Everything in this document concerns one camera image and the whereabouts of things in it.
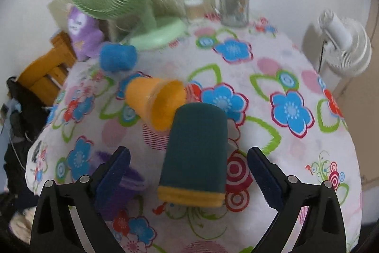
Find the orange cup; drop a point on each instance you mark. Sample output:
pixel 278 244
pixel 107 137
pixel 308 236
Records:
pixel 154 104

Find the purple cup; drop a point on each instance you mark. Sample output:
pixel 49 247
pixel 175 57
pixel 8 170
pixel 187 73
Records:
pixel 124 184

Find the dark clothes pile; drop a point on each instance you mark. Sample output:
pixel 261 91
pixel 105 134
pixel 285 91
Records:
pixel 17 140

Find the blue cup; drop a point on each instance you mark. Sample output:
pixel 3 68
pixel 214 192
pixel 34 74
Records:
pixel 117 58

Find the purple plush toy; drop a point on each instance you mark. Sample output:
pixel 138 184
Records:
pixel 83 33

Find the floral tablecloth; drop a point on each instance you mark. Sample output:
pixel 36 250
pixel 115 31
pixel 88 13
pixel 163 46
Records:
pixel 266 110

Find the wooden chair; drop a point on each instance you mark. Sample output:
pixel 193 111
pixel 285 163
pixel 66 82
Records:
pixel 47 69

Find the dark teal cup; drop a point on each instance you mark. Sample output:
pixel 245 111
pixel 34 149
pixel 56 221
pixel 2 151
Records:
pixel 195 152

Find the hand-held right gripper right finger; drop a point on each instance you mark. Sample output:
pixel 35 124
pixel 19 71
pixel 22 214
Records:
pixel 264 174

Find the glass jar with black lid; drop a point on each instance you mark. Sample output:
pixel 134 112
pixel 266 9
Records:
pixel 233 4

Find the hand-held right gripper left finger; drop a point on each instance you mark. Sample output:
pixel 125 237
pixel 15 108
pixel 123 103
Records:
pixel 114 174

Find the small clear jar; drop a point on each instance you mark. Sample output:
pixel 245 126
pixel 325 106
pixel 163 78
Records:
pixel 194 10

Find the white fan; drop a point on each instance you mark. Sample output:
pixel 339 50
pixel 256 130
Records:
pixel 345 44

